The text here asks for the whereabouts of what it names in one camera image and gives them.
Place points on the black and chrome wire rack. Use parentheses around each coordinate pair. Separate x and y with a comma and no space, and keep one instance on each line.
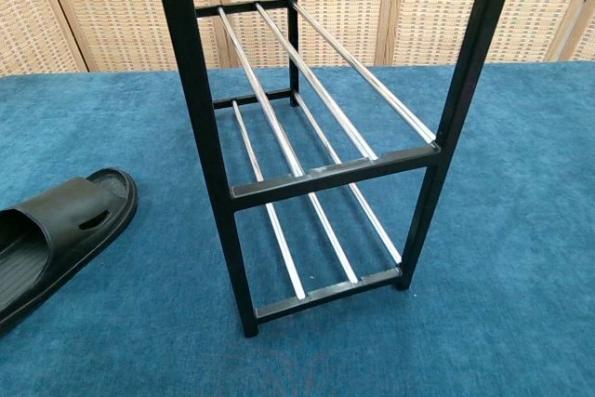
(195,90)

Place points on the blue carpet table cover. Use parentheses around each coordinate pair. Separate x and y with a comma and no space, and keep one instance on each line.
(502,248)

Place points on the woven rattan folding screen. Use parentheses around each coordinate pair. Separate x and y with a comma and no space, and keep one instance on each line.
(116,11)

